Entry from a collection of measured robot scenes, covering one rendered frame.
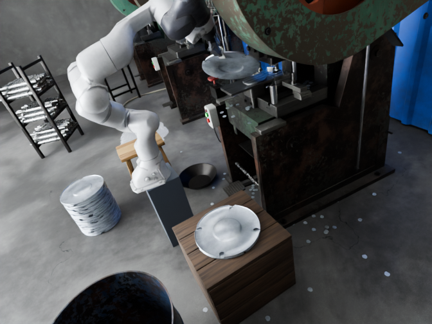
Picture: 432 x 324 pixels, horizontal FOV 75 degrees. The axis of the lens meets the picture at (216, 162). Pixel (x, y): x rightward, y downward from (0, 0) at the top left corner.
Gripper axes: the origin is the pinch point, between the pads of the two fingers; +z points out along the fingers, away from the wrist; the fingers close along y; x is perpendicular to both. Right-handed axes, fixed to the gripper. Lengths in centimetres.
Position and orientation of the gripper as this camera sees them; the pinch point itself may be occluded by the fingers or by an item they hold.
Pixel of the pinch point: (220, 52)
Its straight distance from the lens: 137.4
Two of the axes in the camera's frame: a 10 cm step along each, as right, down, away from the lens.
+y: 0.3, -9.9, 1.5
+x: -9.5, 0.2, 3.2
